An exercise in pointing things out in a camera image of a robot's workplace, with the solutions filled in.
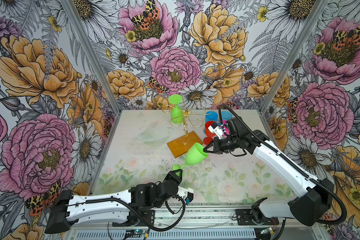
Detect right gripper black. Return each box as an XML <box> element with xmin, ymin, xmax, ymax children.
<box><xmin>203</xmin><ymin>134</ymin><xmax>240</xmax><ymax>155</ymax></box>

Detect red wine glass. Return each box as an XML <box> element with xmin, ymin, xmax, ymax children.
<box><xmin>203</xmin><ymin>121</ymin><xmax>217</xmax><ymax>145</ymax></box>

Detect green wine glass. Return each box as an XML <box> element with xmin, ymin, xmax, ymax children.
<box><xmin>169</xmin><ymin>95</ymin><xmax>184</xmax><ymax>125</ymax></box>
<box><xmin>173</xmin><ymin>143</ymin><xmax>208</xmax><ymax>172</ymax></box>

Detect pink wine glass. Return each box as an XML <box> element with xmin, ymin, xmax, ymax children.
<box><xmin>220</xmin><ymin>120</ymin><xmax>230</xmax><ymax>137</ymax></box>

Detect blue wine glass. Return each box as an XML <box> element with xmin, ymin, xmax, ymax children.
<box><xmin>221</xmin><ymin>111</ymin><xmax>233</xmax><ymax>121</ymax></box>
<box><xmin>205</xmin><ymin>111</ymin><xmax>219</xmax><ymax>123</ymax></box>

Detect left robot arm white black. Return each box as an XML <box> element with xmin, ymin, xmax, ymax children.
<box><xmin>45</xmin><ymin>169</ymin><xmax>194</xmax><ymax>235</ymax></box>

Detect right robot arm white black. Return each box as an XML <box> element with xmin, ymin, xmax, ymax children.
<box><xmin>204</xmin><ymin>126</ymin><xmax>348</xmax><ymax>227</ymax></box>

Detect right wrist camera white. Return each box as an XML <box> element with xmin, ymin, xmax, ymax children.
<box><xmin>208</xmin><ymin>122</ymin><xmax>225</xmax><ymax>140</ymax></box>

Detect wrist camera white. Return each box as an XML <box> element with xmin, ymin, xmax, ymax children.
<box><xmin>208</xmin><ymin>122</ymin><xmax>225</xmax><ymax>140</ymax></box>
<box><xmin>177</xmin><ymin>187</ymin><xmax>194</xmax><ymax>204</ymax></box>

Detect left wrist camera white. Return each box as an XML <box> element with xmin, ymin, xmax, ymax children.
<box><xmin>177</xmin><ymin>187</ymin><xmax>194</xmax><ymax>204</ymax></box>

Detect gold wire rack wooden base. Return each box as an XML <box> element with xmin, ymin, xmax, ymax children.
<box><xmin>162</xmin><ymin>104</ymin><xmax>207</xmax><ymax>158</ymax></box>

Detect aluminium front rail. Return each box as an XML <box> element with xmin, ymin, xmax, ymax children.
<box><xmin>64</xmin><ymin>205</ymin><xmax>329</xmax><ymax>240</ymax></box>

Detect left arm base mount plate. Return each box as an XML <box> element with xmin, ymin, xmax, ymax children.
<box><xmin>112</xmin><ymin>210</ymin><xmax>156</xmax><ymax>227</ymax></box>

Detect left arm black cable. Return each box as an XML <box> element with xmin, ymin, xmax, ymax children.
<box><xmin>83</xmin><ymin>194</ymin><xmax>187</xmax><ymax>232</ymax></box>

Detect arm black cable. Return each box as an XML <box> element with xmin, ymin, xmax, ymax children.
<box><xmin>218</xmin><ymin>104</ymin><xmax>348</xmax><ymax>226</ymax></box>
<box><xmin>83</xmin><ymin>194</ymin><xmax>187</xmax><ymax>232</ymax></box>

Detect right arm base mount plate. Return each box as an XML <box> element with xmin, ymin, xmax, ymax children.
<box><xmin>231</xmin><ymin>209</ymin><xmax>279</xmax><ymax>226</ymax></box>

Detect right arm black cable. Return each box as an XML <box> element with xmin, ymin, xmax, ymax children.
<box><xmin>218</xmin><ymin>104</ymin><xmax>348</xmax><ymax>226</ymax></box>

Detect right aluminium frame post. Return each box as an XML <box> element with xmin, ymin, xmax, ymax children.
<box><xmin>259</xmin><ymin>0</ymin><xmax>328</xmax><ymax>114</ymax></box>

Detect aluminium frame post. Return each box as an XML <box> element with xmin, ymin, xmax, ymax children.
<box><xmin>62</xmin><ymin>1</ymin><xmax>122</xmax><ymax>117</ymax></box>
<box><xmin>259</xmin><ymin>0</ymin><xmax>328</xmax><ymax>114</ymax></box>

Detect left aluminium frame post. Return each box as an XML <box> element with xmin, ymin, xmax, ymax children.
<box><xmin>62</xmin><ymin>1</ymin><xmax>122</xmax><ymax>117</ymax></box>

